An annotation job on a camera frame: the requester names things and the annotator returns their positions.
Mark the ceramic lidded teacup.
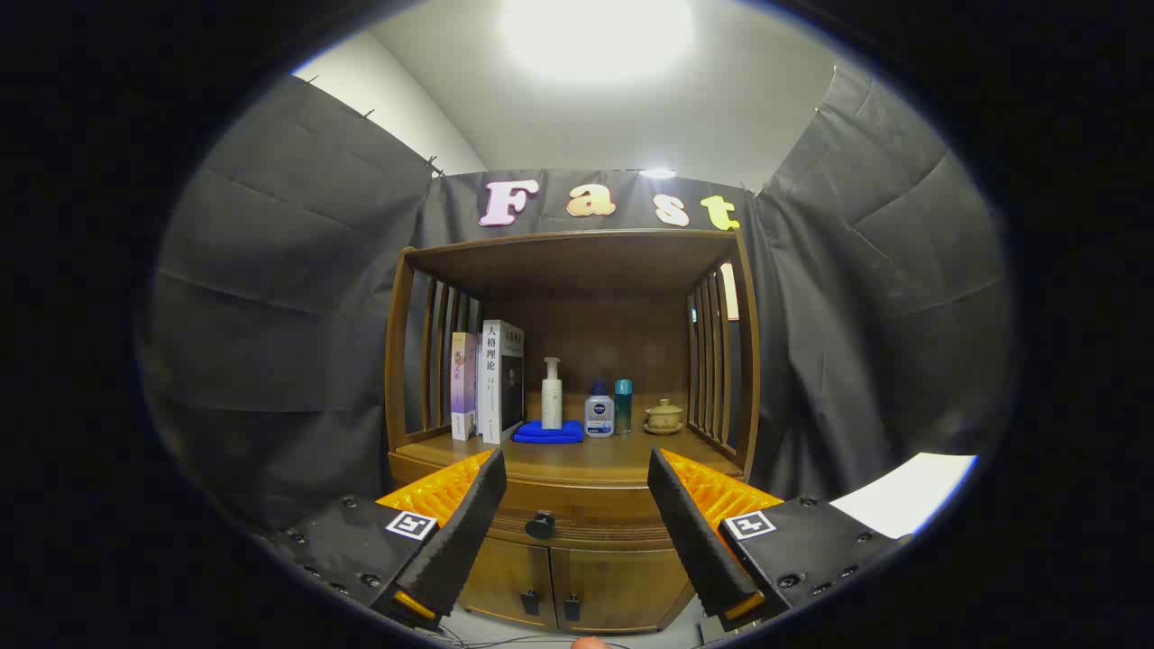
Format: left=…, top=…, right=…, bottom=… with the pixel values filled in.
left=644, top=398, right=685, bottom=436

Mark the purple book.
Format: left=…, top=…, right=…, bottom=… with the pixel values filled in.
left=450, top=332, right=479, bottom=442

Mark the white bottle with blue cap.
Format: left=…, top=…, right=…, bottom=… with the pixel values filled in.
left=584, top=381, right=615, bottom=439

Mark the wooden drawer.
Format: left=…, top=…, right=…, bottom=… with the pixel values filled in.
left=487, top=478, right=673, bottom=546

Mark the white book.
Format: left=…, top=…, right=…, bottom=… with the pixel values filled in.
left=478, top=319, right=526, bottom=445

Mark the brown wooden cabinet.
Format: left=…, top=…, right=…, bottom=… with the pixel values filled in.
left=385, top=228, right=761, bottom=635

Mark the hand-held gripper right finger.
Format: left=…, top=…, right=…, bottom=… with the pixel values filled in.
left=646, top=448, right=913, bottom=632

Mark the wooden countertop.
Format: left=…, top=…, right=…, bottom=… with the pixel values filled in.
left=394, top=424, right=746, bottom=483

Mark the white pump bottle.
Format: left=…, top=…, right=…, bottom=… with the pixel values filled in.
left=541, top=357, right=563, bottom=430

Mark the white board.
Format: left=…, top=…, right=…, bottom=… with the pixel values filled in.
left=829, top=452, right=979, bottom=540

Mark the wooden cabinet door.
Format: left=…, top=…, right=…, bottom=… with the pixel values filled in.
left=458, top=536, right=558, bottom=629
left=550, top=541, right=695, bottom=635

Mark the black backdrop cloth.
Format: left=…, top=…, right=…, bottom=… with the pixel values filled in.
left=135, top=63, right=1015, bottom=533

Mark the blue folded cloth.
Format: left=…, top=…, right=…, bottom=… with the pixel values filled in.
left=512, top=419, right=585, bottom=445

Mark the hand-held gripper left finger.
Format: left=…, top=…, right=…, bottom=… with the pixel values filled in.
left=261, top=448, right=508, bottom=632

